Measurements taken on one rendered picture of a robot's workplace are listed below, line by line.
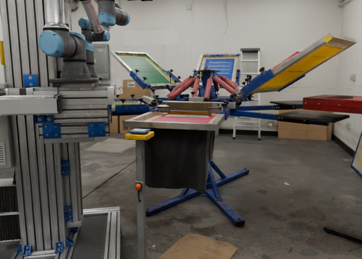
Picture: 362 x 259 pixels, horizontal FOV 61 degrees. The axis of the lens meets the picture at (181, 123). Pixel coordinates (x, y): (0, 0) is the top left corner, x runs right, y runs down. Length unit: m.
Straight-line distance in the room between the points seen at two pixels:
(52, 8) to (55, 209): 1.14
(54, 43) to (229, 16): 5.34
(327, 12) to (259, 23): 1.23
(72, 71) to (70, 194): 0.81
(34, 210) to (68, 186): 0.23
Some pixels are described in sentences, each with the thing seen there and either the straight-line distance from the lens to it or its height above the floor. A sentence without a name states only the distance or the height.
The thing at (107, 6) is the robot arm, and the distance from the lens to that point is 1.49.
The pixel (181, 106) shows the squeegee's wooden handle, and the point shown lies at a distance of 2.45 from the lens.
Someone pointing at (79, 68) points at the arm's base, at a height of 1.31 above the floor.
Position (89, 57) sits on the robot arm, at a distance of 2.19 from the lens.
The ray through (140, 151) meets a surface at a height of 0.85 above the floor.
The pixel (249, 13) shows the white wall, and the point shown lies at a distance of 6.62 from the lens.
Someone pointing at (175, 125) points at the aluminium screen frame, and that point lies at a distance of 1.88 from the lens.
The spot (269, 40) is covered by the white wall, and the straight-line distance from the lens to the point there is 6.55.
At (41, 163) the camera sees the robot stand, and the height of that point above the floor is 0.77.
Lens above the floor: 1.29
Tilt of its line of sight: 9 degrees down
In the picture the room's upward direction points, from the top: straight up
